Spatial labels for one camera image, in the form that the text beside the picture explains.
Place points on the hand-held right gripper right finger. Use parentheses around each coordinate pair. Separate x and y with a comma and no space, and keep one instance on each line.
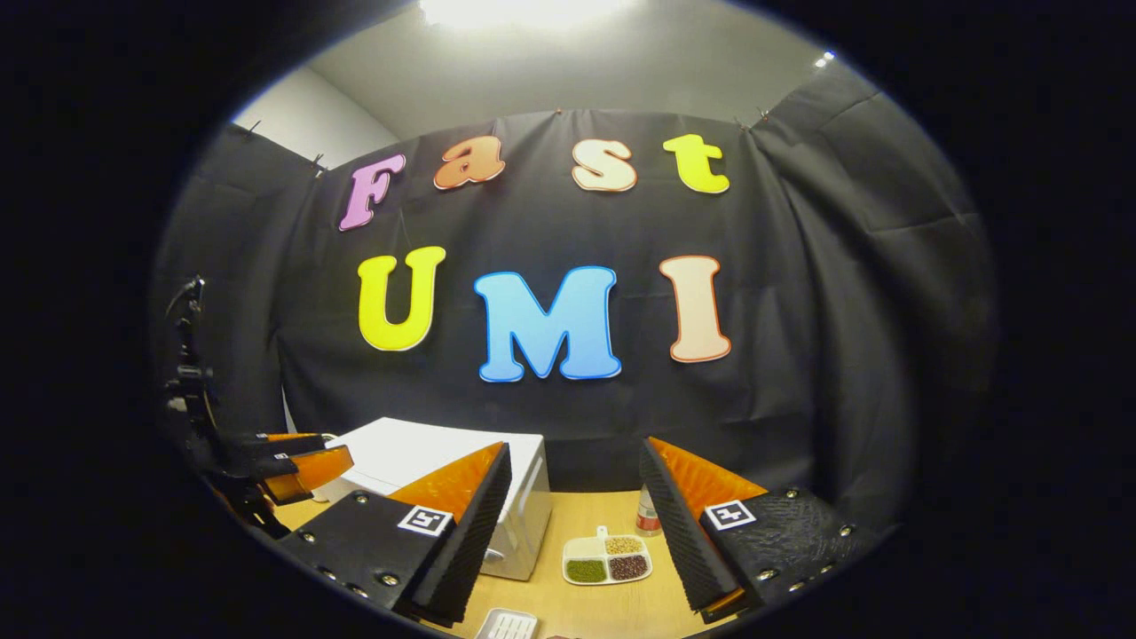
(679,541)

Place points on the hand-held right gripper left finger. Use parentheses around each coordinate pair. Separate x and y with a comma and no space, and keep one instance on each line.
(475,541)

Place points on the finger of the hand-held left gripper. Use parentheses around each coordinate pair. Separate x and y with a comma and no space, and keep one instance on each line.
(275,444)
(319,466)

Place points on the white microwave oven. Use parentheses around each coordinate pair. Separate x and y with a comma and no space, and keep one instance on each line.
(399,453)

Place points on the clear bottle with red label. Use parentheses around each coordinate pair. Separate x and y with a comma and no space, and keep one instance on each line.
(648,519)

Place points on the white divided snack dish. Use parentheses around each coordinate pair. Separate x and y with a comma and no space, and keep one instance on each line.
(608,559)

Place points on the white rectangular tray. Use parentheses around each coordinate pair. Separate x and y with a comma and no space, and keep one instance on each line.
(508,626)

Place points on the black backdrop cloth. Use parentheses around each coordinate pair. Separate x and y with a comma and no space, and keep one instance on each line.
(781,311)

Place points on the long ceiling light panel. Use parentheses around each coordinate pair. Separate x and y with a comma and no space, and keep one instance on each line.
(524,11)

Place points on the small ceiling light panel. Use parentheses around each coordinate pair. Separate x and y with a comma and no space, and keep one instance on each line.
(825,59)

